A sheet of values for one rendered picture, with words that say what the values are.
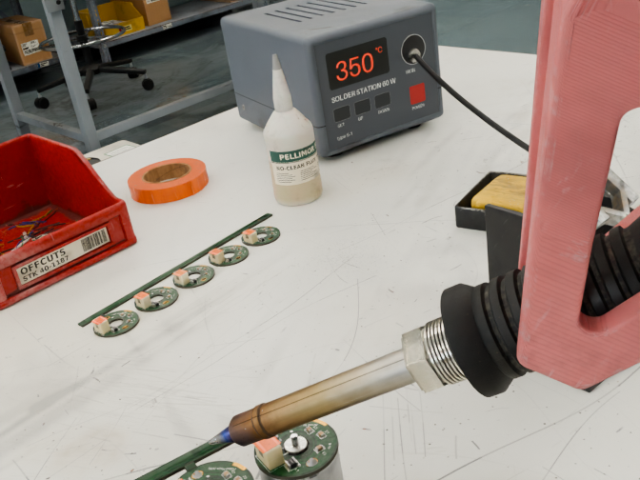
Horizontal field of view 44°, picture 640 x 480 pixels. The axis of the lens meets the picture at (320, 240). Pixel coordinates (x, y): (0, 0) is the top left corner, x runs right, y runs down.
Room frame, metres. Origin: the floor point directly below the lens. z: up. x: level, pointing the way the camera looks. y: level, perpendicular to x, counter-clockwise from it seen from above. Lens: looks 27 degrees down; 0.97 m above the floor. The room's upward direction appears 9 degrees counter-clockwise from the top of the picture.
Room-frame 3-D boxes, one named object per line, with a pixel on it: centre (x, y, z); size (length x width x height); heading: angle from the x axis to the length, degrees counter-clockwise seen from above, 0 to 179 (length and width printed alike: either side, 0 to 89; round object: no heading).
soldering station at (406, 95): (0.64, -0.03, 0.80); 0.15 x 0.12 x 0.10; 26
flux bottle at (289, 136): (0.50, 0.01, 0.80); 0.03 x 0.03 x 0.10
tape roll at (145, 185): (0.56, 0.11, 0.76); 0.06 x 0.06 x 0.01
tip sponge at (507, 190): (0.42, -0.13, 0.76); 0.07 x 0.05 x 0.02; 53
